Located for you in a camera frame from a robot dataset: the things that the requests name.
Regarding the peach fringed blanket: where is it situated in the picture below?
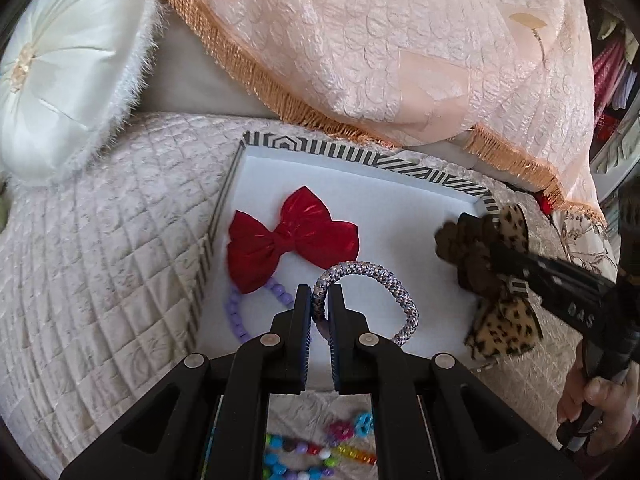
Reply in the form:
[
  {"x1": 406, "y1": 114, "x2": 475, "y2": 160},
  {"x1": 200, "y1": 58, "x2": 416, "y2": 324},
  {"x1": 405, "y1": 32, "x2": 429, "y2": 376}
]
[{"x1": 137, "y1": 0, "x2": 608, "y2": 226}]

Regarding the white round satin cushion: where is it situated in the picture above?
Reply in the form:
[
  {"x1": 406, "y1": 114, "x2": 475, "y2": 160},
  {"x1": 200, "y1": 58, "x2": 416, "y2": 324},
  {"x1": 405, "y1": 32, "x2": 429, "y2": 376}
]
[{"x1": 0, "y1": 0, "x2": 166, "y2": 186}]

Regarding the multicolour bead bracelet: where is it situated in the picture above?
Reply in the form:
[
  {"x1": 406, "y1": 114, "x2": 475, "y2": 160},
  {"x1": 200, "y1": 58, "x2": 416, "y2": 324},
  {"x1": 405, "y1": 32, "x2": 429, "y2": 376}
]
[{"x1": 265, "y1": 435, "x2": 378, "y2": 467}]

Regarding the red satin bow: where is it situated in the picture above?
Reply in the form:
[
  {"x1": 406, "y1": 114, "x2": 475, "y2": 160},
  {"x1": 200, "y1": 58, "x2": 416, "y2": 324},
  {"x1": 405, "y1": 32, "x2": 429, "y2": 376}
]
[{"x1": 227, "y1": 186, "x2": 361, "y2": 295}]

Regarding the silver braided bracelet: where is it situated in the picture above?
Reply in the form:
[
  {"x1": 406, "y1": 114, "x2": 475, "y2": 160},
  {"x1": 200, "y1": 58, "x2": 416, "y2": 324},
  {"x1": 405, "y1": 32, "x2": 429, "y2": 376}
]
[{"x1": 311, "y1": 261, "x2": 420, "y2": 347}]

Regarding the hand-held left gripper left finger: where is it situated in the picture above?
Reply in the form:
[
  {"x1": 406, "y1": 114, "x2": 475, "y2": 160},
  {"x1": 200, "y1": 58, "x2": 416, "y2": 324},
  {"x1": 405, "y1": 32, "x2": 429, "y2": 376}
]
[{"x1": 60, "y1": 284, "x2": 313, "y2": 480}]

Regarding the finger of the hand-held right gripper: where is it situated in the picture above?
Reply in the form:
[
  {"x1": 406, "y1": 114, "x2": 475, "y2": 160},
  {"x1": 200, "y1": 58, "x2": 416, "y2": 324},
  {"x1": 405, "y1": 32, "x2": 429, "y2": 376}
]
[{"x1": 457, "y1": 212, "x2": 543, "y2": 293}]

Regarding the pile of colourful clothes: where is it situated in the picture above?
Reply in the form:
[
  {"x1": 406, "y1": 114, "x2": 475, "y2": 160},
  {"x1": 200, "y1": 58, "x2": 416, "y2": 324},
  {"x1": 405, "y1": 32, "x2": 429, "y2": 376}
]
[{"x1": 590, "y1": 10, "x2": 640, "y2": 173}]

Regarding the flower bead bracelet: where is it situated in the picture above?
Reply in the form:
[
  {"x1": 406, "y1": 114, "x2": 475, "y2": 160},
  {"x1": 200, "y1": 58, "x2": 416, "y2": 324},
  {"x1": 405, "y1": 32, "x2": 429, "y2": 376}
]
[{"x1": 327, "y1": 411, "x2": 376, "y2": 443}]

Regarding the purple bead bracelet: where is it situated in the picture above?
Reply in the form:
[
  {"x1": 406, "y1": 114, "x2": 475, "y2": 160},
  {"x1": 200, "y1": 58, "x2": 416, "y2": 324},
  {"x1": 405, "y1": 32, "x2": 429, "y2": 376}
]
[{"x1": 225, "y1": 277, "x2": 296, "y2": 345}]

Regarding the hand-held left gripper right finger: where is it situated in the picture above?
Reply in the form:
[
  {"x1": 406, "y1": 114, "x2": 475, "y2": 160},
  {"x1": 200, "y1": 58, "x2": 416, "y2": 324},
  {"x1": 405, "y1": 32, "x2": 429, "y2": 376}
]
[{"x1": 327, "y1": 282, "x2": 583, "y2": 480}]

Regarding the person's right hand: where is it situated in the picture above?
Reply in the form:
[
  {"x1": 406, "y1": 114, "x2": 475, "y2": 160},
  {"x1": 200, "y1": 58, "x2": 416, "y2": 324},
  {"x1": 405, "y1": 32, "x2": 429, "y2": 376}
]
[{"x1": 557, "y1": 355, "x2": 626, "y2": 453}]

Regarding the leopard print bow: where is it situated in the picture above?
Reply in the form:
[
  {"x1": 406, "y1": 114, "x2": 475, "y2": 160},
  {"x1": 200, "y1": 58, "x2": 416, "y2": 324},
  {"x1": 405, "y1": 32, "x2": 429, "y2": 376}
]
[{"x1": 462, "y1": 204, "x2": 544, "y2": 361}]

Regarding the white tray with striped rim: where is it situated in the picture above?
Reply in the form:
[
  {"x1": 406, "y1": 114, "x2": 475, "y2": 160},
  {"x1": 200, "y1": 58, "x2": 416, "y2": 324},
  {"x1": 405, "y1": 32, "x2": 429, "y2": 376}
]
[{"x1": 187, "y1": 130, "x2": 501, "y2": 396}]

